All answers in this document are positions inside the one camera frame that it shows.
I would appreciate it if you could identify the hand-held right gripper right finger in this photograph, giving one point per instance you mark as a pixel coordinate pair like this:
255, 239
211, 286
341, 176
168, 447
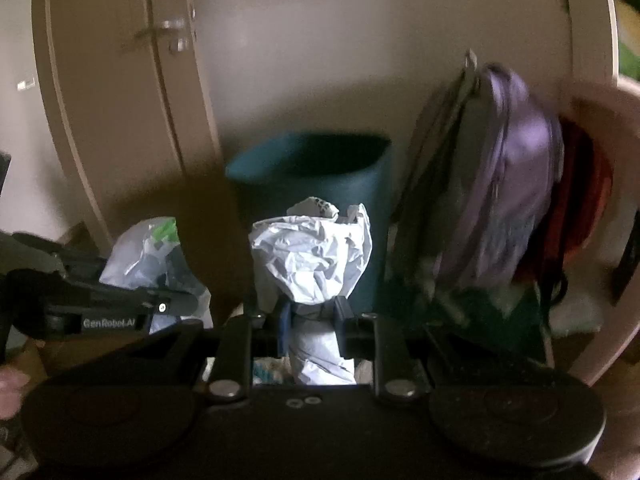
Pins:
342, 327

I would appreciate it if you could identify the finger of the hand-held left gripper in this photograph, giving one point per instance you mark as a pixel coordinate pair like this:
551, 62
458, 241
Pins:
82, 262
165, 305

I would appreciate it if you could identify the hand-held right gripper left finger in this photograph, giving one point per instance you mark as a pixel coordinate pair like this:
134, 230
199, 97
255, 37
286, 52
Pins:
284, 327

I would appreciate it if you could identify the white green printed plastic bag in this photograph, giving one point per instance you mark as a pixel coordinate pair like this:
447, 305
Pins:
145, 255

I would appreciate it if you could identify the white paper bag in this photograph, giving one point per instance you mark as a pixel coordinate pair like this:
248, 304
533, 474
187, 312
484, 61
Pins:
305, 260

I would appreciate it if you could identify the teal trash bin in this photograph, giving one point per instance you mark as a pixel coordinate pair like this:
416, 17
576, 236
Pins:
360, 210

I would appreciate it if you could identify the person's left hand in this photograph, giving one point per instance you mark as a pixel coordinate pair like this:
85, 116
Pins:
11, 391

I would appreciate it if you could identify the brown cardboard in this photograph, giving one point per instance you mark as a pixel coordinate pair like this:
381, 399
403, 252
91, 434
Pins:
75, 235

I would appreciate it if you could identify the teal white zigzag quilt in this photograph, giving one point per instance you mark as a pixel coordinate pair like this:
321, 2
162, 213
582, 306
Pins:
475, 312

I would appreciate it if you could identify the beige door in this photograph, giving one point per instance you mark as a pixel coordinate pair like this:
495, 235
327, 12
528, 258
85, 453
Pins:
110, 110

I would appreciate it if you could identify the purple backpack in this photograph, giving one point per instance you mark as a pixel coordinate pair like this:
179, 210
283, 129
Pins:
510, 170

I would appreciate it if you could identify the orange backpack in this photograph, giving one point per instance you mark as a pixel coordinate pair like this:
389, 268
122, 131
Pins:
597, 185

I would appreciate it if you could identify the pink chair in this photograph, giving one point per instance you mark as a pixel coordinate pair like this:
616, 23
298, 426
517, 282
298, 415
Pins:
615, 110

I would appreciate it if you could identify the green yellow plush toy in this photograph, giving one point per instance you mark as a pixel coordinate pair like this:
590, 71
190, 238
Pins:
631, 57

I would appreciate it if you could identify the white bookshelf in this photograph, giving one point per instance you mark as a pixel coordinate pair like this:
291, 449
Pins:
590, 10

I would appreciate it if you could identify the small light switch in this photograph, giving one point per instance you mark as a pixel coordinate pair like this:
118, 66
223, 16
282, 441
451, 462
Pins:
25, 84

